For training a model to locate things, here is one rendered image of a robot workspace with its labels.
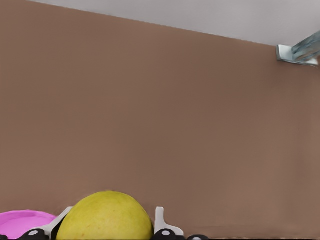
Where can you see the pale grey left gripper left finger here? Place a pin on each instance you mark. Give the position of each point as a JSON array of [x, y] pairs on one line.
[[52, 226]]

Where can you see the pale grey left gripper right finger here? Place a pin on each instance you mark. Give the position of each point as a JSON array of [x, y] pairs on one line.
[[160, 222]]

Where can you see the yellow-green apple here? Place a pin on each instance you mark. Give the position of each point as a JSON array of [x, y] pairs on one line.
[[105, 217]]

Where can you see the pink plate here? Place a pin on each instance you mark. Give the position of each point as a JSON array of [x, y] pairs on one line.
[[22, 222]]

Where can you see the silver frame post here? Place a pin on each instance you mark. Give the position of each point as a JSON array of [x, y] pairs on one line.
[[300, 53]]

